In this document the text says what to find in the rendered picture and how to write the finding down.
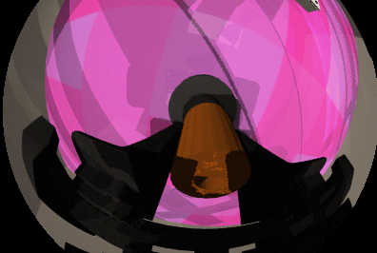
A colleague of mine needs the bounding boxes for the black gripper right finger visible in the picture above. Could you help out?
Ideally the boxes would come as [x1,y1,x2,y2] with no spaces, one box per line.
[235,129,327,225]

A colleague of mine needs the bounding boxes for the orange knob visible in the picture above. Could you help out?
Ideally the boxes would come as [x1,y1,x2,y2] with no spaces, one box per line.
[169,103,251,199]

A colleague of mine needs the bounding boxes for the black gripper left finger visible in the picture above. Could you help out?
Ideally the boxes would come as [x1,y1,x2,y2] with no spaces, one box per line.
[70,122,183,221]

